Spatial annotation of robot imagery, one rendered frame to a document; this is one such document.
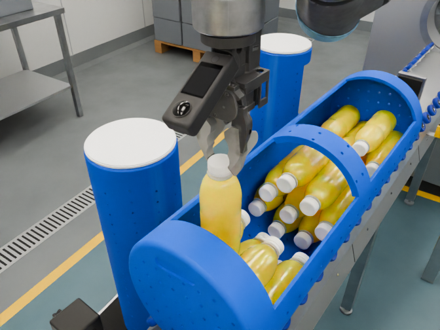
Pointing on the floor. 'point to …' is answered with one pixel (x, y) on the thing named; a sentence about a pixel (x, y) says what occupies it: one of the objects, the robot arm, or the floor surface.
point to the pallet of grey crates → (184, 21)
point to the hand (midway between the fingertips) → (219, 165)
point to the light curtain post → (432, 268)
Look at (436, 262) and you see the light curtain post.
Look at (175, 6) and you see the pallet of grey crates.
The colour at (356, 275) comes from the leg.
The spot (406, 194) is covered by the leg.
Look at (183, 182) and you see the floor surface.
